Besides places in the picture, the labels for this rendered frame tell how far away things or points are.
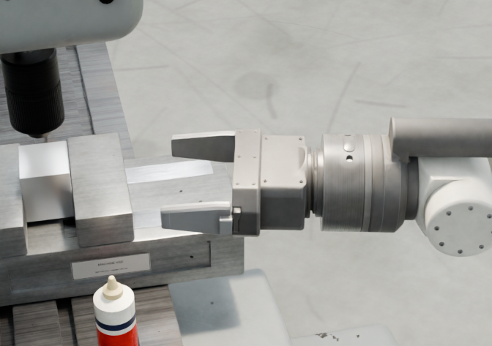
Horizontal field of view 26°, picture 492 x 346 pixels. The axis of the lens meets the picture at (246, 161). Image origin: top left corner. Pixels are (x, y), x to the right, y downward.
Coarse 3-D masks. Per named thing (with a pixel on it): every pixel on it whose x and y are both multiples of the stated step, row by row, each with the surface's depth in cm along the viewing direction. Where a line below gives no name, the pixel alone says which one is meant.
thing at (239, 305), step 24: (192, 288) 129; (216, 288) 129; (240, 288) 129; (264, 288) 129; (192, 312) 126; (216, 312) 126; (240, 312) 126; (264, 312) 126; (192, 336) 123; (216, 336) 123; (240, 336) 123; (264, 336) 123; (288, 336) 124
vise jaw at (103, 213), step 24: (72, 144) 121; (96, 144) 121; (120, 144) 121; (72, 168) 117; (96, 168) 117; (120, 168) 117; (72, 192) 114; (96, 192) 114; (120, 192) 114; (96, 216) 110; (120, 216) 111; (96, 240) 112; (120, 240) 113
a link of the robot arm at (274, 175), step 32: (256, 128) 98; (256, 160) 94; (288, 160) 95; (320, 160) 94; (352, 160) 92; (256, 192) 91; (288, 192) 92; (320, 192) 93; (352, 192) 92; (256, 224) 91; (288, 224) 93; (320, 224) 97; (352, 224) 93
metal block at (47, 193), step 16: (32, 144) 116; (48, 144) 116; (64, 144) 116; (32, 160) 114; (48, 160) 114; (64, 160) 114; (32, 176) 111; (48, 176) 112; (64, 176) 112; (32, 192) 112; (48, 192) 113; (64, 192) 113; (32, 208) 114; (48, 208) 114; (64, 208) 115
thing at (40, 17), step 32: (0, 0) 75; (32, 0) 75; (64, 0) 76; (96, 0) 76; (128, 0) 77; (0, 32) 76; (32, 32) 77; (64, 32) 77; (96, 32) 78; (128, 32) 79
